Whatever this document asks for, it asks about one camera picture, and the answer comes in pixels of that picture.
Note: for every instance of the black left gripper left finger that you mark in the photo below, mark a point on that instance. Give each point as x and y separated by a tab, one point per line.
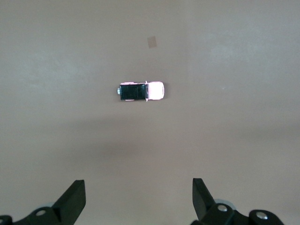
68	206

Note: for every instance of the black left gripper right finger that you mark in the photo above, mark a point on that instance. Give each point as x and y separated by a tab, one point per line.
201	201

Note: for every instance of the pink jeep toy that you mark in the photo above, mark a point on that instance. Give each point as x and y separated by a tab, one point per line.
154	90

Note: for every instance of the dark square tape patch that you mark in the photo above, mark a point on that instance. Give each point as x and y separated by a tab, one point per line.
152	42

